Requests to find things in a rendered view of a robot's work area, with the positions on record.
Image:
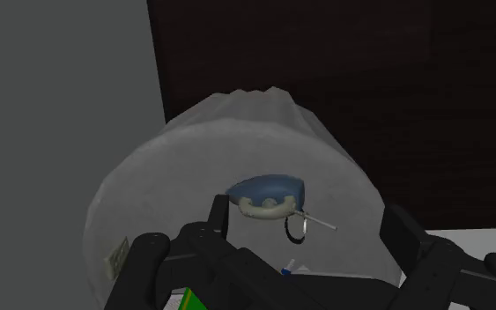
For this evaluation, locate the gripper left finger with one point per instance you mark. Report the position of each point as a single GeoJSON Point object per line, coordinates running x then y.
{"type": "Point", "coordinates": [196, 257]}

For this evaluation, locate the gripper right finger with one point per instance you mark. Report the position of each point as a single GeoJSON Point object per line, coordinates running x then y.
{"type": "Point", "coordinates": [441, 274]}

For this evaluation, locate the green book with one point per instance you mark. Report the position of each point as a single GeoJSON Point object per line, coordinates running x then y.
{"type": "Point", "coordinates": [191, 301]}

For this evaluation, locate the white round pouf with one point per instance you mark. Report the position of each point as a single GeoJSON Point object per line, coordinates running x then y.
{"type": "Point", "coordinates": [179, 171]}

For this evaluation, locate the blue and white pen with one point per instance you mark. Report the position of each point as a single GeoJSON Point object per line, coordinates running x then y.
{"type": "Point", "coordinates": [288, 267]}

